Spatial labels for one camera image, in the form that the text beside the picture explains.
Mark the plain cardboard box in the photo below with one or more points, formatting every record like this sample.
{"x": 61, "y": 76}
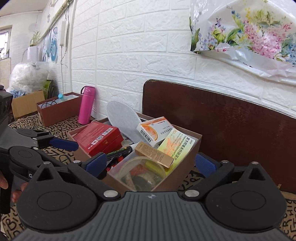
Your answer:
{"x": 25, "y": 104}

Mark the person's left hand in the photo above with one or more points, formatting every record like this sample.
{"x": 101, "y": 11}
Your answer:
{"x": 17, "y": 193}

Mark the floral plastic bag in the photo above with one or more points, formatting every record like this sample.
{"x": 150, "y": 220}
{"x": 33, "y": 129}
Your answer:
{"x": 245, "y": 34}

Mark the grey shoe insole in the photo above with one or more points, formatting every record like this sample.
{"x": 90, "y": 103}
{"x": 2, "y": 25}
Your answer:
{"x": 120, "y": 118}

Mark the small tan carton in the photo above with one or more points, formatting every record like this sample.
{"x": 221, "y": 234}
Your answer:
{"x": 153, "y": 154}

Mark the pink thermos bottle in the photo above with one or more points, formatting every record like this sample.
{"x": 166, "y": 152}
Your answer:
{"x": 86, "y": 105}

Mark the potted green plant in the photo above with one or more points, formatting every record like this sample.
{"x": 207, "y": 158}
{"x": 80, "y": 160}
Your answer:
{"x": 35, "y": 38}

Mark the white orange medicine box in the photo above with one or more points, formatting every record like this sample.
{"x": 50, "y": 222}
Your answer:
{"x": 153, "y": 129}

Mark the wall mounted pipe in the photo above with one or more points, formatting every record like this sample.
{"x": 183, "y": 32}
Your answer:
{"x": 57, "y": 14}

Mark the blue wall sticker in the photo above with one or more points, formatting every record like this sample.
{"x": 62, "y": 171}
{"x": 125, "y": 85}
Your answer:
{"x": 52, "y": 46}

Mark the green shopping bag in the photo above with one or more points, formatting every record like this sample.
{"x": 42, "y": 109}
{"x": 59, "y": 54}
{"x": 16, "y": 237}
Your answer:
{"x": 49, "y": 88}

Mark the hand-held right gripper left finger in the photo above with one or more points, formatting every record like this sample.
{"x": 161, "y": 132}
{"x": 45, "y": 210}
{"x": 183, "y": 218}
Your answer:
{"x": 96, "y": 165}

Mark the yellow tube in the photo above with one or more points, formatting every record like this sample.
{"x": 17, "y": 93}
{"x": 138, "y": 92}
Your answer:
{"x": 154, "y": 168}

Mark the dark brown wooden headboard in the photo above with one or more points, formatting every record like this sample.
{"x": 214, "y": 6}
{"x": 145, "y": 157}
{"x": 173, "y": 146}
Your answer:
{"x": 231, "y": 120}

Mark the brown box with white lining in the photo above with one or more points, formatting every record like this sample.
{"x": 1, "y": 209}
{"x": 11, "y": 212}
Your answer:
{"x": 62, "y": 111}

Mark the black marker pen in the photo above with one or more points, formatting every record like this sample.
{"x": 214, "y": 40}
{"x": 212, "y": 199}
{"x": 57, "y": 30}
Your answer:
{"x": 119, "y": 152}

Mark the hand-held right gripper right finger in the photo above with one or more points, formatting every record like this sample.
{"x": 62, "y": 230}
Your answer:
{"x": 204, "y": 163}

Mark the white wall power strip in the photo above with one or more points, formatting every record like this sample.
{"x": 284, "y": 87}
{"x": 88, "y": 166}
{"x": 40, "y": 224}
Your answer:
{"x": 63, "y": 33}

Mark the clear bag of white stuffing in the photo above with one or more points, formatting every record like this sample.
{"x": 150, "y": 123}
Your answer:
{"x": 27, "y": 75}

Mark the yellow green medicine box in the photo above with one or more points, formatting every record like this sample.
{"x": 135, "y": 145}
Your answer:
{"x": 177, "y": 147}

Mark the red flat box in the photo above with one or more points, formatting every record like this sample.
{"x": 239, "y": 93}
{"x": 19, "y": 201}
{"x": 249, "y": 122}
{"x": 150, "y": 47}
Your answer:
{"x": 97, "y": 136}

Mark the brown cardboard storage box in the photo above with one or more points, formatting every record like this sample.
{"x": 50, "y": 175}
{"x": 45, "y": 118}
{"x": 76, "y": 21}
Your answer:
{"x": 185, "y": 160}

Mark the clear round plastic tub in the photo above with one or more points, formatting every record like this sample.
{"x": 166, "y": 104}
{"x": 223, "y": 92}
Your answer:
{"x": 141, "y": 178}

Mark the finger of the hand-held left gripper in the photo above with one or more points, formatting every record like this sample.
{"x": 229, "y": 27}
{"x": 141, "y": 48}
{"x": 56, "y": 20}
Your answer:
{"x": 64, "y": 144}
{"x": 60, "y": 162}

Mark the blue capped water bottle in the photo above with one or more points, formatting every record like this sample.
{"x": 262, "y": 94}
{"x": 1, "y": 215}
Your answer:
{"x": 60, "y": 96}

